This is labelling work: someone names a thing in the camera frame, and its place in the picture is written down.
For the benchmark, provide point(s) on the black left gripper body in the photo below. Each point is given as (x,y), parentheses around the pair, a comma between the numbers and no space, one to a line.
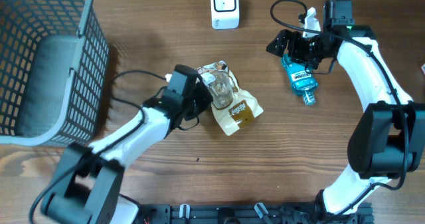
(198,102)

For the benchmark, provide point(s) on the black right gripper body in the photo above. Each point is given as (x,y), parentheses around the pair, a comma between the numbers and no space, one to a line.
(311,51)

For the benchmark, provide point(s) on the blue mouthwash bottle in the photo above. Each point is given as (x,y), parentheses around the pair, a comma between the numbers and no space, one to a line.
(301,80)

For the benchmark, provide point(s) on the beige snack pouch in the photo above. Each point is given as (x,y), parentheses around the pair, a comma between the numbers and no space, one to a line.
(233,107)

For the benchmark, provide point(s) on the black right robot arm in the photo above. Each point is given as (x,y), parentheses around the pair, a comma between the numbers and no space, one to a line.
(388,141)

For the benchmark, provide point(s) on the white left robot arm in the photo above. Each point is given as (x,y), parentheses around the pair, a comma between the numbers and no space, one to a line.
(85,187)

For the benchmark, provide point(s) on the white barcode scanner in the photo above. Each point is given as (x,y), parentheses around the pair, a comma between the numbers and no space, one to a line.
(225,14)

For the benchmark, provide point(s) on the grey plastic mesh basket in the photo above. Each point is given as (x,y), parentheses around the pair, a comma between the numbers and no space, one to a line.
(54,58)

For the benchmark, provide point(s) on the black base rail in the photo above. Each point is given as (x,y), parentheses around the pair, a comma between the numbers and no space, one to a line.
(303,212)

